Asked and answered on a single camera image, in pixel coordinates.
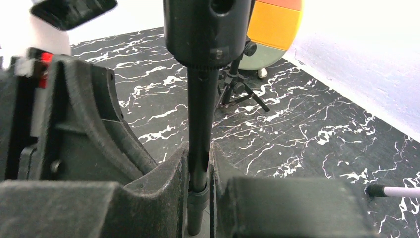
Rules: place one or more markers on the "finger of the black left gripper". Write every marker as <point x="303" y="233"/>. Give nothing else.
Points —
<point x="84" y="135"/>

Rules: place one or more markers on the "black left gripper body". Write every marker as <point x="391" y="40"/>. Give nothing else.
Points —
<point x="17" y="99"/>

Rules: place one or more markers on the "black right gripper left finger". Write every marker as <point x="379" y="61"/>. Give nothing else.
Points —
<point x="152" y="206"/>

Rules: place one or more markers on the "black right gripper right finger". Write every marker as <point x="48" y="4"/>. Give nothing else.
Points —
<point x="244" y="206"/>

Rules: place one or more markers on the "black round-base mic stand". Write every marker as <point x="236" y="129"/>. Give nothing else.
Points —
<point x="204" y="36"/>

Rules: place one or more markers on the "lilac music stand tripod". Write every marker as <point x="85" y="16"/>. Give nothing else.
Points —
<point x="377" y="190"/>

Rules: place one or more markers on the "black tripod microphone stand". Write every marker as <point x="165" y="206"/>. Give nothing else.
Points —
<point x="233" y="82"/>

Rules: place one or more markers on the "round pastel drawer cabinet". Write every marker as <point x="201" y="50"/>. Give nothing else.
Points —
<point x="273" y="27"/>

